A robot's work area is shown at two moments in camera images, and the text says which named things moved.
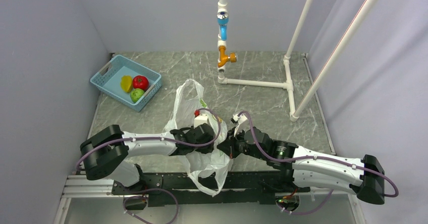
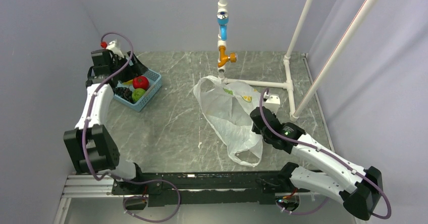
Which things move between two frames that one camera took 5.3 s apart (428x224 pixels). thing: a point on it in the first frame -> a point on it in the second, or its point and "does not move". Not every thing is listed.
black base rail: [163, 189] does not move
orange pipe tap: [224, 58] does not move
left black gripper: [207, 149] -> [135, 70]
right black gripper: [228, 147] -> [255, 128]
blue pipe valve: [222, 19] does not move
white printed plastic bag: [210, 170] -> [227, 107]
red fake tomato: [141, 81] does not move
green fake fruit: [136, 94] does not move
